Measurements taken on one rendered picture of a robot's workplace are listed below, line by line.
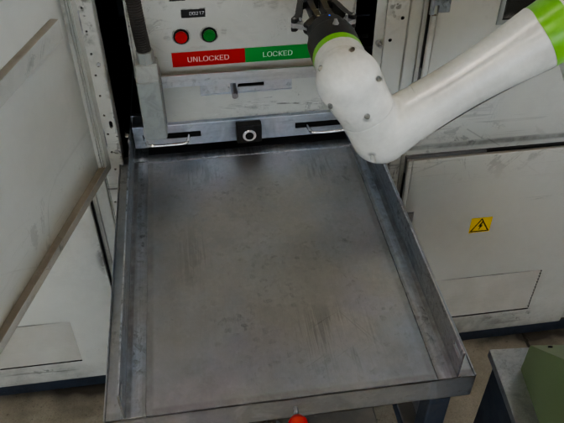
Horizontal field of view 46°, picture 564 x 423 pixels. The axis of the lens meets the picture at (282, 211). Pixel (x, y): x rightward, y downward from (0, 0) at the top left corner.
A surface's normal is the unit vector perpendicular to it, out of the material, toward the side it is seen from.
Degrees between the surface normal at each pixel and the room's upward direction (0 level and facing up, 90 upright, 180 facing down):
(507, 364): 0
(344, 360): 0
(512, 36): 44
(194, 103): 90
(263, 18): 90
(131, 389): 0
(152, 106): 90
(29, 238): 90
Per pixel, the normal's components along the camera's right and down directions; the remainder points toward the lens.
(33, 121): 0.99, 0.11
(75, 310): 0.15, 0.66
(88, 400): 0.00, -0.75
